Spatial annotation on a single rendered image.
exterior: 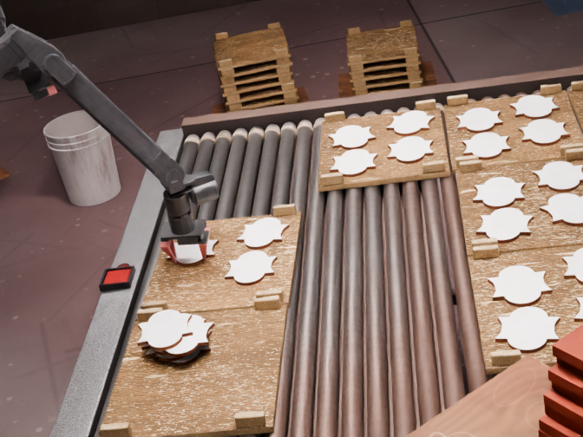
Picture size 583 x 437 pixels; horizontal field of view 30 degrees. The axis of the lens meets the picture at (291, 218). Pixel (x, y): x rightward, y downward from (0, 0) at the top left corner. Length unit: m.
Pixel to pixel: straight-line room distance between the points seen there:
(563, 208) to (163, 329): 0.98
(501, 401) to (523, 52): 4.23
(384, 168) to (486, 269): 0.58
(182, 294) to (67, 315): 1.89
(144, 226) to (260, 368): 0.79
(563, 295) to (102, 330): 1.03
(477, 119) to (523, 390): 1.31
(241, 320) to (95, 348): 0.34
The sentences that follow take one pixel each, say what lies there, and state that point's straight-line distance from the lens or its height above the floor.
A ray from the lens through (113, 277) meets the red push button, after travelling 2.70.
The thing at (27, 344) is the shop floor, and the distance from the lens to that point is 4.31.
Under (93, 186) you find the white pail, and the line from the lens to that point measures 5.13.
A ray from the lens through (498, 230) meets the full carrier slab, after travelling 2.57.
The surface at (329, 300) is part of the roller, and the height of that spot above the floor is 0.92.
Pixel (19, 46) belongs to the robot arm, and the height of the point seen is 1.58.
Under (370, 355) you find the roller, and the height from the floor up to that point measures 0.92.
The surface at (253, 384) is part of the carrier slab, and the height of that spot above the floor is 0.94.
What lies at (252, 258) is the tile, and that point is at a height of 0.95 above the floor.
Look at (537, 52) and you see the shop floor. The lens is 6.01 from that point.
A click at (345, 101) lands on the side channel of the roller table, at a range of 3.32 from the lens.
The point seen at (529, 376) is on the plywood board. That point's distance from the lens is 1.98.
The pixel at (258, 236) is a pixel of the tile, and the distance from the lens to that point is 2.69.
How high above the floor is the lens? 2.28
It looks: 29 degrees down
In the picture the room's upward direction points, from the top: 11 degrees counter-clockwise
